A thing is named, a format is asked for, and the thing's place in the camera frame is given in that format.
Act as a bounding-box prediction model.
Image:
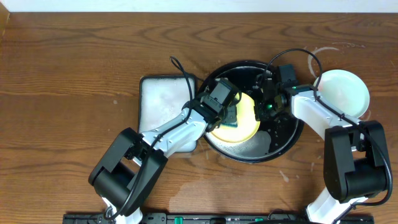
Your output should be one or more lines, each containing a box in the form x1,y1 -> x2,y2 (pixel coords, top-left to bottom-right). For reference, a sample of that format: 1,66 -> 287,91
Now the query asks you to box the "yellow plate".
210,93 -> 261,144

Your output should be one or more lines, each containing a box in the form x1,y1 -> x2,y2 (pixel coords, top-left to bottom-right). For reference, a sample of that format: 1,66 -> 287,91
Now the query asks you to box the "mint plate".
318,70 -> 370,118

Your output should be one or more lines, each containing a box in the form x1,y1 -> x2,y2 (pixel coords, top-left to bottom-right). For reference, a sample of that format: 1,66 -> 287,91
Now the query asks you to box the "green yellow sponge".
220,121 -> 238,128

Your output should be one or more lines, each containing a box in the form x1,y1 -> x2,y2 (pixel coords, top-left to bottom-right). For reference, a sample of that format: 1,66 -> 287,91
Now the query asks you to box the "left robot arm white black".
88,93 -> 242,223

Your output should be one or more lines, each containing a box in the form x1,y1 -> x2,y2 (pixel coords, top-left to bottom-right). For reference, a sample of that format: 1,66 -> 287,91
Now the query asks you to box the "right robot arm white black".
256,65 -> 393,223

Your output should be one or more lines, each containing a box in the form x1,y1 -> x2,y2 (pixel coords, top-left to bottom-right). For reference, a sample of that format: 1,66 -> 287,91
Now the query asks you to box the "round black tray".
197,60 -> 304,163

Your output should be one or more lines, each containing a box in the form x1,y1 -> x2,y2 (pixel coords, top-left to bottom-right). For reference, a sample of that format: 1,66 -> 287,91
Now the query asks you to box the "black rectangular soapy water tray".
138,75 -> 197,133

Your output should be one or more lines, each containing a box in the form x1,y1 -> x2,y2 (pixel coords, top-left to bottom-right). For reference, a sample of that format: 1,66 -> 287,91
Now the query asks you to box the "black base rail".
62,212 -> 375,224

